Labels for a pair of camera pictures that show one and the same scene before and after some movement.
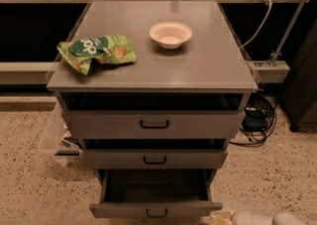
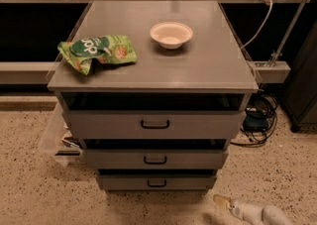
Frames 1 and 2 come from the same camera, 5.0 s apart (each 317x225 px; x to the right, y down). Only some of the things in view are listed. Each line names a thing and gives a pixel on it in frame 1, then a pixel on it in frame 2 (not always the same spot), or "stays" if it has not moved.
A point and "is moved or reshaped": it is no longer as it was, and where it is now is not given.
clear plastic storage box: x=52 y=143 stays
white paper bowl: x=170 y=35 stays
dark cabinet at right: x=299 y=93 stays
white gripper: x=252 y=219 -> x=240 y=209
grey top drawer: x=153 y=115 stays
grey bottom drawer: x=155 y=192 is moved or reshaped
